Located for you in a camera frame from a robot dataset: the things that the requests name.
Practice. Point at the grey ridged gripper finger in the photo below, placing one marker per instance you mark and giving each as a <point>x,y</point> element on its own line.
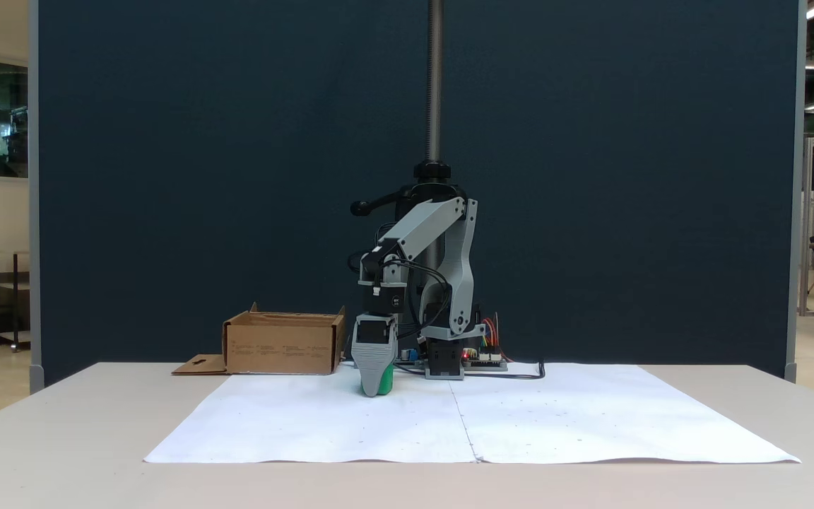
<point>374,367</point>

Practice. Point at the brown cardboard box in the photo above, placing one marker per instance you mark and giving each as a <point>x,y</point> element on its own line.
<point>280,350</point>

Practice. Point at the white paper sheet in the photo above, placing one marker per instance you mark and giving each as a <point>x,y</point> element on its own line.
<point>322,424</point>
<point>591,417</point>

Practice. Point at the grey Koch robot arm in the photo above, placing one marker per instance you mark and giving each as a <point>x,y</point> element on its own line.
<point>458,283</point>

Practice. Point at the dark shelf cart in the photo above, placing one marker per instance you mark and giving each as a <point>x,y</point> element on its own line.
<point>6,297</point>

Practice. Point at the threaded metal pole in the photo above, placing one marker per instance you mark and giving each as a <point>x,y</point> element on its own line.
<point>435,78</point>

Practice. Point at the dark blue partition panel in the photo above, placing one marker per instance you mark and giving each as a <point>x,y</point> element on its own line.
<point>202,177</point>

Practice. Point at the blue circuit board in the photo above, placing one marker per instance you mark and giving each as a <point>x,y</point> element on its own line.
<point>408,355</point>

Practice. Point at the green die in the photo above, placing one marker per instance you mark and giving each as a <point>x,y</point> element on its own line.
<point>387,382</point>

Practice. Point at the framed wall window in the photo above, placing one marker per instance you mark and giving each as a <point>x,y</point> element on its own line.
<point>6,116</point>

